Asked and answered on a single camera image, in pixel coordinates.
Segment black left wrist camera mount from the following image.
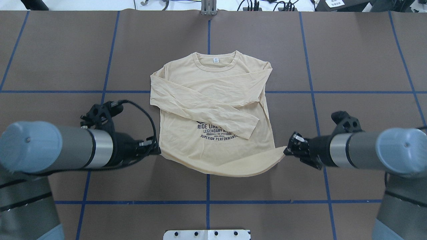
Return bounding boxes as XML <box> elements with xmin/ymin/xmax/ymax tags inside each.
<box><xmin>80</xmin><ymin>101</ymin><xmax>123</xmax><ymax>133</ymax></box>

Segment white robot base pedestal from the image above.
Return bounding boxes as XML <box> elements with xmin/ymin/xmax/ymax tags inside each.
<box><xmin>163</xmin><ymin>229</ymin><xmax>252</xmax><ymax>240</ymax></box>

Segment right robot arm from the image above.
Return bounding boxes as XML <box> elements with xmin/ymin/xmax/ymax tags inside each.
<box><xmin>284</xmin><ymin>128</ymin><xmax>427</xmax><ymax>240</ymax></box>

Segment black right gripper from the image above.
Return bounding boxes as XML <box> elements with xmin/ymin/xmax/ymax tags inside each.
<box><xmin>284</xmin><ymin>132</ymin><xmax>332</xmax><ymax>170</ymax></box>

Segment aluminium frame post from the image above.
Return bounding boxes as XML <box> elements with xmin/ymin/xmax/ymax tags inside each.
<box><xmin>201</xmin><ymin>0</ymin><xmax>218</xmax><ymax>16</ymax></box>

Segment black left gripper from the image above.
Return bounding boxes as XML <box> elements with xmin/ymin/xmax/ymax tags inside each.
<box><xmin>112</xmin><ymin>133</ymin><xmax>160</xmax><ymax>167</ymax></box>

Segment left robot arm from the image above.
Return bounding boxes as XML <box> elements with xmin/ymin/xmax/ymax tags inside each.
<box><xmin>1</xmin><ymin>121</ymin><xmax>160</xmax><ymax>240</ymax></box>

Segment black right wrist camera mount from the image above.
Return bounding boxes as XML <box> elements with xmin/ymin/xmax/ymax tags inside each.
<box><xmin>331</xmin><ymin>111</ymin><xmax>363</xmax><ymax>136</ymax></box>

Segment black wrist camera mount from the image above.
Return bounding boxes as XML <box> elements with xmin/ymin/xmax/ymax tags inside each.
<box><xmin>331</xmin><ymin>111</ymin><xmax>363</xmax><ymax>136</ymax></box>
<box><xmin>80</xmin><ymin>101</ymin><xmax>123</xmax><ymax>133</ymax></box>

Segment yellow long-sleeve shirt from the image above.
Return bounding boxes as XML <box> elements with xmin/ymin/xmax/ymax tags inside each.
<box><xmin>150</xmin><ymin>51</ymin><xmax>285</xmax><ymax>177</ymax></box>

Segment black label printer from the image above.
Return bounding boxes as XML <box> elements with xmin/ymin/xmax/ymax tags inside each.
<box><xmin>315</xmin><ymin>0</ymin><xmax>370</xmax><ymax>12</ymax></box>

